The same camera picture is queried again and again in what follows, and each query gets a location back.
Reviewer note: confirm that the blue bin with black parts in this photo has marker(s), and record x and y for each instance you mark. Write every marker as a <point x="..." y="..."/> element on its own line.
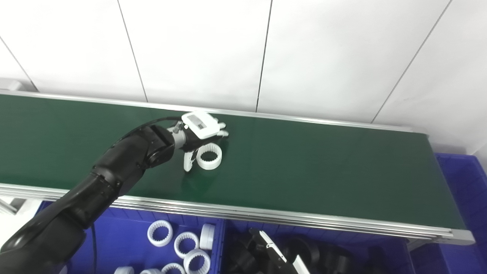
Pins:
<point x="395" y="255"/>

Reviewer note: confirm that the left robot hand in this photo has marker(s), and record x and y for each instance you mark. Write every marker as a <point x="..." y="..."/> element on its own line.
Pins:
<point x="201" y="125"/>

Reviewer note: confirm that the empty blue bin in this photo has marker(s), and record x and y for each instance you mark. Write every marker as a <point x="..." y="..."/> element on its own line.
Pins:
<point x="464" y="190"/>

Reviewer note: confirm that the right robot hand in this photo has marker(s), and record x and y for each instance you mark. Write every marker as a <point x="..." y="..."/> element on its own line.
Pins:
<point x="279" y="262"/>

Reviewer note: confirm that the blue bin with white parts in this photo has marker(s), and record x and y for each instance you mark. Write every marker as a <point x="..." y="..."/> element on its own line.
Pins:
<point x="121" y="236"/>

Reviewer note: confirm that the green conveyor belt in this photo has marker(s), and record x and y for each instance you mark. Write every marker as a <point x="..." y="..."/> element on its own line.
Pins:
<point x="304" y="179"/>
<point x="304" y="221"/>

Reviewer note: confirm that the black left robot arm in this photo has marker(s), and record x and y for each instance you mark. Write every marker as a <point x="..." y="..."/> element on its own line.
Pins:
<point x="114" y="167"/>

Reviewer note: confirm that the white conveyor support leg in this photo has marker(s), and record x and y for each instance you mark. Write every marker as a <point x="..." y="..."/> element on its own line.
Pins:
<point x="23" y="205"/>

